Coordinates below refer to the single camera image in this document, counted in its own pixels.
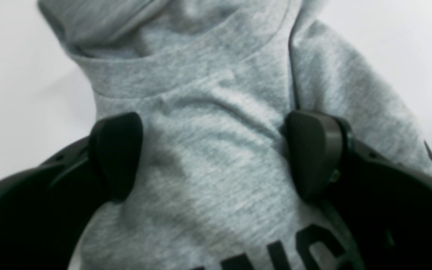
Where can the grey printed T-shirt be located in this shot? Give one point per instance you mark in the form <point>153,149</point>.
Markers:
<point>213,81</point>

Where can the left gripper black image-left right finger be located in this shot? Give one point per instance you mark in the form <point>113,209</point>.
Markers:
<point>386,206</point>

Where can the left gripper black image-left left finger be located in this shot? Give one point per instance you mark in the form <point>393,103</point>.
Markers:
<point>44,210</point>

